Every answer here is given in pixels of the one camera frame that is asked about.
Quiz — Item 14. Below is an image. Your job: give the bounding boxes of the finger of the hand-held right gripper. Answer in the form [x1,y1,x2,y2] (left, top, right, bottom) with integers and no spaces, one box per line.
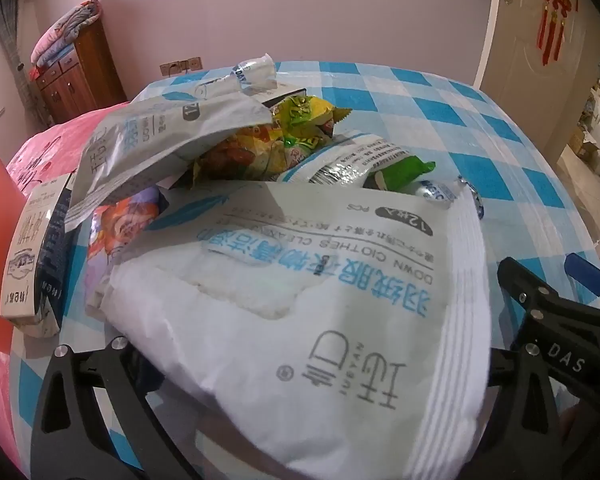
[566,253,600,299]
[497,256,600,377]

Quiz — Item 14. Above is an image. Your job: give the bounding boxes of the wooden cabinet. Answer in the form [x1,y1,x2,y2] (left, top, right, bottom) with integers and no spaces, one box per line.
[34,17,128,126]

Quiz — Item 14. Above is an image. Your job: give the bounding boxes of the blue checkered tablecloth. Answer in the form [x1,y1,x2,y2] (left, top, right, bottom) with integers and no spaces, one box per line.
[7,60,600,480]

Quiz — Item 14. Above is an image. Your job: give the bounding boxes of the beige door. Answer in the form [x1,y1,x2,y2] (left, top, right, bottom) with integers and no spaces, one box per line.
[472,0,600,161]

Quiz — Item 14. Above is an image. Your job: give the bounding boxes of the orange snack packet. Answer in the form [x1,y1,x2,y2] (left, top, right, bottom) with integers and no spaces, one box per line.
[192,125,291,183]

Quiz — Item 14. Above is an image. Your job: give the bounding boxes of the cartoon printed packet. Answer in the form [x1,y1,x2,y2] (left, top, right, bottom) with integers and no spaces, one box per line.
[85,187,168,311]

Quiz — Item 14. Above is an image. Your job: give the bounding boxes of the green wrapper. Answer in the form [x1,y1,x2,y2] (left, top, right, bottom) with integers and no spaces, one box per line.
[362,152,438,193]

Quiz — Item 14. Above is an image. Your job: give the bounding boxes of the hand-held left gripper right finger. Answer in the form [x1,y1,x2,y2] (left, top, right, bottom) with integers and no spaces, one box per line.
[472,344,588,480]

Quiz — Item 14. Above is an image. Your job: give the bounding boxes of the folded floral blankets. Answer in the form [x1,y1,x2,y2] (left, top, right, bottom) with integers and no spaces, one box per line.
[30,0,103,68]

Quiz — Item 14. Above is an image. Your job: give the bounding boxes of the red door decoration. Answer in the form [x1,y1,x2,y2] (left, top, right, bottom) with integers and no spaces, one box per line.
[537,0,582,66]

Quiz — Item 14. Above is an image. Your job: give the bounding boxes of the cardboard box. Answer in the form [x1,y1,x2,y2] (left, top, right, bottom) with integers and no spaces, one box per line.
[567,132,600,176]

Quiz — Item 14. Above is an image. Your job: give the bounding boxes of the white packet with barcode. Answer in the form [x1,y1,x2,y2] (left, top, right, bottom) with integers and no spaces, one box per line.
[275,132,413,191]

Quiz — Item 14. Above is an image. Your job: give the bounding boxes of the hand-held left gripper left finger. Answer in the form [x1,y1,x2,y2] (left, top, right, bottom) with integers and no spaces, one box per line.
[29,338,203,480]

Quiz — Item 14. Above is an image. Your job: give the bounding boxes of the grey curtain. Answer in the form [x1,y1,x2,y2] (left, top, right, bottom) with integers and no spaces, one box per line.
[0,0,38,91]

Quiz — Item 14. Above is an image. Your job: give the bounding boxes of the white milk carton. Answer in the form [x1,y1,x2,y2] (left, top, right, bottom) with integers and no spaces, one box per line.
[0,172,78,338]

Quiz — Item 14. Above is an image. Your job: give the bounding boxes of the white wipes packet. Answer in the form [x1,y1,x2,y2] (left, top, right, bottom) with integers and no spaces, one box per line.
[102,180,493,480]
[65,92,273,228]

